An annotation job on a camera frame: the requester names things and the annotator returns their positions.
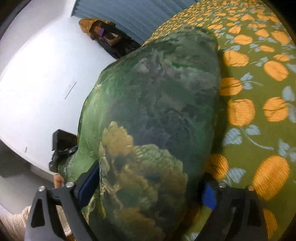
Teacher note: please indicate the green orange floral bed quilt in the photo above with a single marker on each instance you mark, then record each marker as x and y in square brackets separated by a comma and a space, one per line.
[255, 134]

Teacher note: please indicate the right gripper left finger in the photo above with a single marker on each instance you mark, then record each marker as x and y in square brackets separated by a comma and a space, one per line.
[43, 221]

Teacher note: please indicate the cream fleece sleeve forearm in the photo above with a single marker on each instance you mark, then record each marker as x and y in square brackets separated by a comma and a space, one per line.
[14, 225]

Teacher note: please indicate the person's left hand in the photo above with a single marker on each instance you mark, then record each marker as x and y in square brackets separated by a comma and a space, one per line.
[58, 181]

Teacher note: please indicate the blue pleated curtain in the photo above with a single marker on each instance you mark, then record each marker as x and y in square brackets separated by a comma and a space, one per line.
[137, 18]

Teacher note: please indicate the green landscape print padded jacket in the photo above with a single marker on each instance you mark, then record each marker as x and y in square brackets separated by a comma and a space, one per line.
[149, 121]

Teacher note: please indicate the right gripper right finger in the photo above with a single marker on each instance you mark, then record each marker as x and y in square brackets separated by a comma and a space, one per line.
[236, 212]

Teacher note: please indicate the white wall switch plate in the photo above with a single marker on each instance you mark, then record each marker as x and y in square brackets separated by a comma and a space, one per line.
[68, 89]

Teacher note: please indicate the coat rack with hung clothes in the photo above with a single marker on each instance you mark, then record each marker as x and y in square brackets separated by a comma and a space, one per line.
[108, 36]

